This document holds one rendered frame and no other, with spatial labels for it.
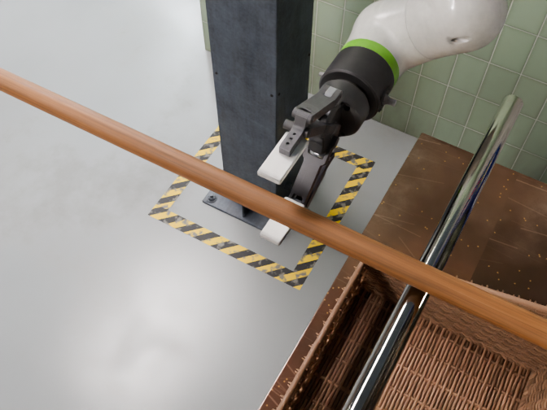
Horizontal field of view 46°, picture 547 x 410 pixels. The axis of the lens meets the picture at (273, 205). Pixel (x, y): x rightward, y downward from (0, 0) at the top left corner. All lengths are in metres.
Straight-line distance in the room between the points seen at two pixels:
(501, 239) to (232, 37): 0.81
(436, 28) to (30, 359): 1.59
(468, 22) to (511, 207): 0.81
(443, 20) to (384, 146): 1.56
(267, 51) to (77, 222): 0.99
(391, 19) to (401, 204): 0.70
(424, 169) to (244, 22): 0.57
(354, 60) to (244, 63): 0.83
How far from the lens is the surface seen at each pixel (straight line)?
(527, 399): 1.39
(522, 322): 0.74
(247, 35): 1.62
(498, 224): 1.58
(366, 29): 0.94
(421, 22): 0.90
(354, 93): 0.86
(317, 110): 0.76
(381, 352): 0.72
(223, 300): 2.05
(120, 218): 2.25
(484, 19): 0.88
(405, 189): 1.58
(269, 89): 1.71
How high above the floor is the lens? 1.84
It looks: 56 degrees down
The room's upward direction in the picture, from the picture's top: straight up
